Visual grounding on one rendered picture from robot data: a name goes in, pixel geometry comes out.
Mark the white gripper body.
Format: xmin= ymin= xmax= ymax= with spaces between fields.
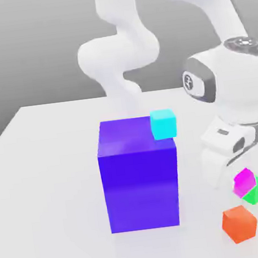
xmin=199 ymin=141 xmax=251 ymax=191

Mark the small orange cube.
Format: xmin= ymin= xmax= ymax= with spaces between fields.
xmin=220 ymin=203 xmax=258 ymax=246

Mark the large purple box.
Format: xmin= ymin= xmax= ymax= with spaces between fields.
xmin=93 ymin=112 xmax=186 ymax=235

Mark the small green cube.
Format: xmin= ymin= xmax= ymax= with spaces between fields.
xmin=239 ymin=176 xmax=258 ymax=207

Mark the small cyan cube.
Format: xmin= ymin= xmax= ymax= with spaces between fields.
xmin=148 ymin=107 xmax=180 ymax=141

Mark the small magenta cube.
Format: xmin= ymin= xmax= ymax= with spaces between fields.
xmin=230 ymin=166 xmax=258 ymax=200

